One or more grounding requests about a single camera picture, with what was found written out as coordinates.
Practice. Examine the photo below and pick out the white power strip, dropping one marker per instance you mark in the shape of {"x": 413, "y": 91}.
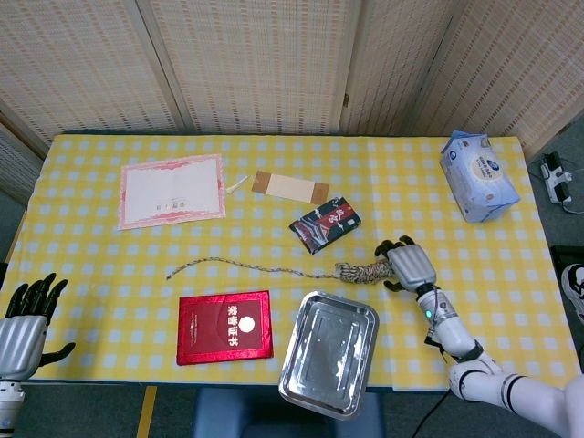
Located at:
{"x": 556, "y": 180}

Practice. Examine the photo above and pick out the blue tissue pack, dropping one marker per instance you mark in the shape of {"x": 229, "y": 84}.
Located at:
{"x": 479, "y": 178}

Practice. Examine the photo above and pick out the woven beige folding screen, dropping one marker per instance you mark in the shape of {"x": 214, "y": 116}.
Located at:
{"x": 255, "y": 59}

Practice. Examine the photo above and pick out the pink bordered certificate paper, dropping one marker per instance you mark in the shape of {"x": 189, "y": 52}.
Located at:
{"x": 171, "y": 189}

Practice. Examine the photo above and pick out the black floor mat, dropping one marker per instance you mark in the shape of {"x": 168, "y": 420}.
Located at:
{"x": 568, "y": 253}

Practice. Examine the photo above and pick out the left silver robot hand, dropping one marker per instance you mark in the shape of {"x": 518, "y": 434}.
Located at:
{"x": 20, "y": 342}

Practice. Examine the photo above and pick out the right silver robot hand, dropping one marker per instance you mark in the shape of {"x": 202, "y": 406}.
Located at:
{"x": 413, "y": 267}

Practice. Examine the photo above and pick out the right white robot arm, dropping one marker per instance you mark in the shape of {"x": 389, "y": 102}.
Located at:
{"x": 456, "y": 333}

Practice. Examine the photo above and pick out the black and white sneaker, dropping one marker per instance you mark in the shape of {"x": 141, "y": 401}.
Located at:
{"x": 575, "y": 287}

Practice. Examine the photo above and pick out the blue stool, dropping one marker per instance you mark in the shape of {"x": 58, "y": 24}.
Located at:
{"x": 255, "y": 415}

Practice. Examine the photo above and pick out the brass screen hinge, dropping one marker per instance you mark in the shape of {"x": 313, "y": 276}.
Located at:
{"x": 346, "y": 100}

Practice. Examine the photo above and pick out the small white stick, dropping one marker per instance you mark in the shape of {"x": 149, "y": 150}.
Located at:
{"x": 236, "y": 184}

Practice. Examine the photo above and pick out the dark patterned flat box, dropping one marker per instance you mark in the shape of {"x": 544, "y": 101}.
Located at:
{"x": 326, "y": 223}

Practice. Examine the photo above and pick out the stainless steel tray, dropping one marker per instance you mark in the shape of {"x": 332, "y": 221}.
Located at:
{"x": 328, "y": 356}

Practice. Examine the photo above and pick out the yellow checkered tablecloth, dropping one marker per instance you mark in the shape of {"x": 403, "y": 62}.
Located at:
{"x": 91, "y": 255}

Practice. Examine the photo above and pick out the red certificate folder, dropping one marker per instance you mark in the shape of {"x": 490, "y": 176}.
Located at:
{"x": 223, "y": 328}

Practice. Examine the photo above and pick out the yellow floor tape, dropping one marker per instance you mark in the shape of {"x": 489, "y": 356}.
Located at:
{"x": 147, "y": 410}

